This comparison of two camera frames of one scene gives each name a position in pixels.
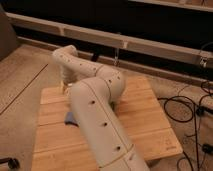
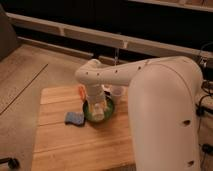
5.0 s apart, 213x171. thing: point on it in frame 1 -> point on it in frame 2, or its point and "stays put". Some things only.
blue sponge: x=69 y=119 stays put
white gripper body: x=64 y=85 -> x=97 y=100
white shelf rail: x=153 y=48 stays put
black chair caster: x=12 y=162 stays put
